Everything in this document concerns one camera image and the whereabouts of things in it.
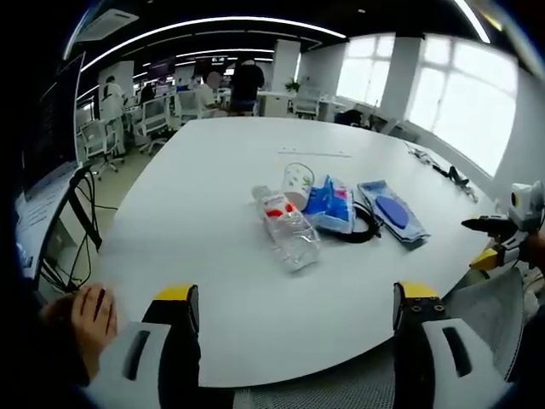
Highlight dark computer monitor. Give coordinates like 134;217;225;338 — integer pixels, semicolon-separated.
20;50;87;202

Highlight large window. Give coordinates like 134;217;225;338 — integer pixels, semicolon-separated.
336;33;520;179

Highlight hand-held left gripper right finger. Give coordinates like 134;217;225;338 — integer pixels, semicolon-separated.
392;279;510;409

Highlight blue wet wipes packet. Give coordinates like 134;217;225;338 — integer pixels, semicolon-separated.
356;179;432;252

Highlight long ceiling light strip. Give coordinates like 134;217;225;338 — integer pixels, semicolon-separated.
78;15;348;74

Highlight blue tissue pack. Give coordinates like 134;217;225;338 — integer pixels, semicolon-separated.
305;173;357;236

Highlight hanging black cables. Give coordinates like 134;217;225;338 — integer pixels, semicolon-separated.
40;169;120;295

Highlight clear printed plastic cup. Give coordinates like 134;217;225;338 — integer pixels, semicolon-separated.
280;162;317;214

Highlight grey mesh office chair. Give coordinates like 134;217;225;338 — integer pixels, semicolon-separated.
232;268;528;409

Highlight ceiling air conditioner unit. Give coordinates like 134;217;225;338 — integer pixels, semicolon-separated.
75;9;141;44

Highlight white desk with black frame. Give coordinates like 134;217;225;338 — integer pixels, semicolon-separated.
15;163;104;295

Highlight white office chair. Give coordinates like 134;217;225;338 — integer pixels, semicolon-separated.
175;90;202;128
135;98;174;157
292;86;324;121
78;119;126;175

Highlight black cable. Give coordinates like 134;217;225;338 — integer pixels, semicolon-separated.
339;199;385;245

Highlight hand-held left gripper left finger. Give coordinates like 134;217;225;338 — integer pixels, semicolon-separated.
87;283;202;409

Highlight white table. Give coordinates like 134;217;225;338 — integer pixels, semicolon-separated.
90;116;502;389

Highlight tangled cables with black clip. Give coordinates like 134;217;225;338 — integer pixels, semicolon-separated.
405;141;481;202

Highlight clear plastic water bottle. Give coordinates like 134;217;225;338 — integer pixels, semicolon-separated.
250;184;323;274

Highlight black bag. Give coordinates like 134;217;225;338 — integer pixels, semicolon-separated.
335;108;372;130

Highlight person's left hand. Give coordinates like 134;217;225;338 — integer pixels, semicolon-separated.
69;284;119;378

